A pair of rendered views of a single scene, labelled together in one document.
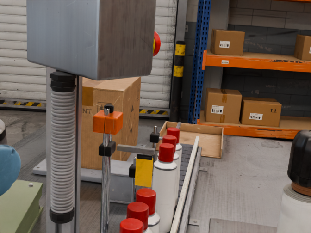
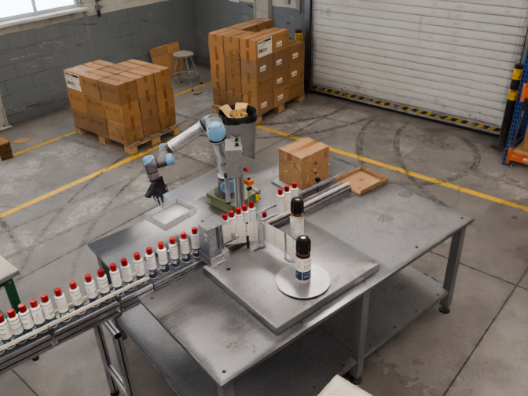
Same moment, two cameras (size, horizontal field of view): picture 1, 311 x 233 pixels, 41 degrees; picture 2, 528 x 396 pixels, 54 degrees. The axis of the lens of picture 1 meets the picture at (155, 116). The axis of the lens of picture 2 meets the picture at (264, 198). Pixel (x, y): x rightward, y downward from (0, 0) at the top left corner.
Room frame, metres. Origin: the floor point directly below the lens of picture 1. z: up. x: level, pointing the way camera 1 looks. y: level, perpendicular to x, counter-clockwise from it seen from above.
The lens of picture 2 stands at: (-1.40, -1.97, 2.79)
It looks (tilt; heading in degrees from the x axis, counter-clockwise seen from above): 31 degrees down; 43
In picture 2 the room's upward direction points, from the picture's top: 2 degrees counter-clockwise
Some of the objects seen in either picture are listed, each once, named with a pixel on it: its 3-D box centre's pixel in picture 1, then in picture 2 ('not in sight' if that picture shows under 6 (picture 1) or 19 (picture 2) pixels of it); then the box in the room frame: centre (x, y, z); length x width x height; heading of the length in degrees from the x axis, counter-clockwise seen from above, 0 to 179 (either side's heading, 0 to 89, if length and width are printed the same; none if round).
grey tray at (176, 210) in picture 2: not in sight; (170, 213); (0.33, 0.46, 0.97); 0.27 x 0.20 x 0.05; 1
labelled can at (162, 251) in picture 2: not in sight; (163, 257); (-0.02, 0.11, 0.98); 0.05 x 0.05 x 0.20
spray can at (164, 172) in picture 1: (163, 188); (280, 202); (0.87, -0.03, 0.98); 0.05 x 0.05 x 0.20
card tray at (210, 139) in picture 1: (190, 138); (361, 180); (1.67, -0.15, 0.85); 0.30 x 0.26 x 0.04; 171
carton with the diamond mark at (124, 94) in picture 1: (97, 116); (303, 163); (1.42, 0.20, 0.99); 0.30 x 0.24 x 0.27; 173
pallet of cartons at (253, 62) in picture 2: not in sight; (258, 69); (3.99, 3.01, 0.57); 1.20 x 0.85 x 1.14; 3
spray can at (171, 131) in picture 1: (170, 167); (294, 196); (1.00, -0.05, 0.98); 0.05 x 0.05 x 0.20
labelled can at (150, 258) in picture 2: not in sight; (151, 262); (-0.09, 0.12, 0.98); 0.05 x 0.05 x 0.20
